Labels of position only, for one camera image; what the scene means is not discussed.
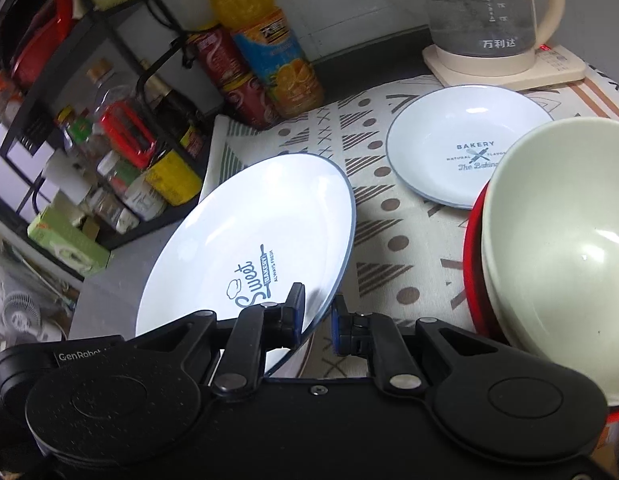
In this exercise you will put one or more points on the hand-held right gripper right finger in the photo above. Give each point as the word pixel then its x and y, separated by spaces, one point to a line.
pixel 339 325

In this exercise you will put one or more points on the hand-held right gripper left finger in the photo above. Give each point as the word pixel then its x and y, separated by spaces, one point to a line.
pixel 295 312

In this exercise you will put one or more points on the large white plate blue rim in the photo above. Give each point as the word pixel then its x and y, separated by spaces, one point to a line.
pixel 249 220

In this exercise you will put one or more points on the red and black bowl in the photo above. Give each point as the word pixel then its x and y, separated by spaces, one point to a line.
pixel 473 270

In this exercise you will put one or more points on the cream bowl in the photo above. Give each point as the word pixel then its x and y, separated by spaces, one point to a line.
pixel 499 310
pixel 564 200

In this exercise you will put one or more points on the small white plate blue rim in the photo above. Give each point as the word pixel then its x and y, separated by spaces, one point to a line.
pixel 439 130

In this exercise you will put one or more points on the small white fan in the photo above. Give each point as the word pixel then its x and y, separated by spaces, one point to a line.
pixel 22 312

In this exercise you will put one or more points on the patterned fringed table mat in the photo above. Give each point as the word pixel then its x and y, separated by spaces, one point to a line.
pixel 404 240

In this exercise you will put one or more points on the green carton box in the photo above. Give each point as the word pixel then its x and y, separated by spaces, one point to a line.
pixel 64 240

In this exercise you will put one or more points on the small glass jar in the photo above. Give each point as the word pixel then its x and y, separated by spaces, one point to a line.
pixel 109 210

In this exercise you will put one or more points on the small white jar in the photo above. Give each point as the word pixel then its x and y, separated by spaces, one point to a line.
pixel 144 197

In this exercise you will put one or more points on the green jar white lid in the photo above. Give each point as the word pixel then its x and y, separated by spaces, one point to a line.
pixel 117 172

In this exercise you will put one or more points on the red drink cans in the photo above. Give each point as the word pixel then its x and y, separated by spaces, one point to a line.
pixel 217 55
pixel 252 102

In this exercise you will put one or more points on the sauce bottle green label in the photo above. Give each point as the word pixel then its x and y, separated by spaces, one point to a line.
pixel 79 127

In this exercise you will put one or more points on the brown sauce bottle yellow cap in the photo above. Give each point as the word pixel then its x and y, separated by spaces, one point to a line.
pixel 169 100

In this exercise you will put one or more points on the orange juice bottle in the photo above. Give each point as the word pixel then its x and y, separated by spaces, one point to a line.
pixel 269 45

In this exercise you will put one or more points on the cream kettle base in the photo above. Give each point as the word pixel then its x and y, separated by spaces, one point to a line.
pixel 554 67

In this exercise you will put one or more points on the black metal shelf rack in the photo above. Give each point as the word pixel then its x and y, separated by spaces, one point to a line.
pixel 89 27

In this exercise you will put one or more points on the glass electric kettle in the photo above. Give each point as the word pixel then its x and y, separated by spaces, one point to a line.
pixel 479 5

